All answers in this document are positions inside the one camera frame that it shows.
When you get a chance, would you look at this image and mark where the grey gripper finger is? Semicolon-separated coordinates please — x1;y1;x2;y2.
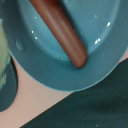
0;19;11;90

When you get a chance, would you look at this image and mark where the brown toy sausage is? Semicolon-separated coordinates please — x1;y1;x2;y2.
30;0;87;68

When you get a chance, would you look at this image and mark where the large grey pot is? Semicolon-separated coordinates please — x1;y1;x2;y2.
0;61;18;112

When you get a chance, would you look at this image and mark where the small grey pot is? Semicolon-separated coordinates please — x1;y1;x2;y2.
1;0;128;91

